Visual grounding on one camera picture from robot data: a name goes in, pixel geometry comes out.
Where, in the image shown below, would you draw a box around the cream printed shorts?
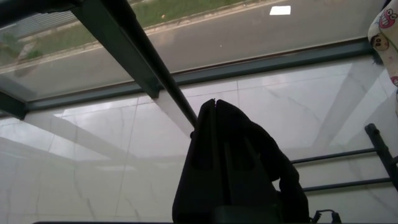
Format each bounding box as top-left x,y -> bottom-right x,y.
368,0 -> 398,116

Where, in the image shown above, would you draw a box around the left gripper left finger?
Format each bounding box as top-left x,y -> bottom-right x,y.
172,99 -> 226,223

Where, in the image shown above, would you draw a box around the black clothes rack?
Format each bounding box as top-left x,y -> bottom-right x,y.
0,0 -> 398,192

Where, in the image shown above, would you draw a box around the black cable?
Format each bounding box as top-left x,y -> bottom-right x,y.
310,209 -> 342,223

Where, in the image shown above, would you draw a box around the window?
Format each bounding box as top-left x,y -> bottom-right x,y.
0,0 -> 386,121

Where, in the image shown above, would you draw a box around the black garment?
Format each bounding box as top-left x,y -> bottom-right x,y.
214,99 -> 311,223

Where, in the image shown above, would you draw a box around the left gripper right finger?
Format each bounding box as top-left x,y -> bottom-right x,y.
224,136 -> 280,219

